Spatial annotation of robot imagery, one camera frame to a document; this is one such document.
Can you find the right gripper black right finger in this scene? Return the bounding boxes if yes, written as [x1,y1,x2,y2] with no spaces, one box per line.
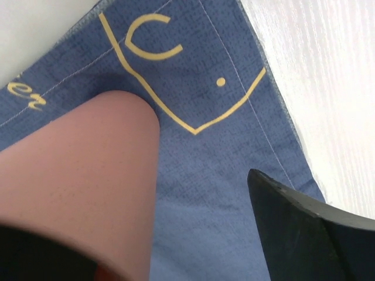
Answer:
[247,169,374,280]

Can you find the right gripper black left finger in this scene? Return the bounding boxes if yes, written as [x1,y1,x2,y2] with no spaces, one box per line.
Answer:
[1,225,97,281]

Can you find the orange plastic cup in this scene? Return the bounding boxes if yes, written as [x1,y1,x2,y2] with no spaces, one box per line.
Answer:
[1,91,159,280]

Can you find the blue fish-pattern cloth placemat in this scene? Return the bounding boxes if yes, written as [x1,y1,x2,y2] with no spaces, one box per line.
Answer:
[1,1,323,280]

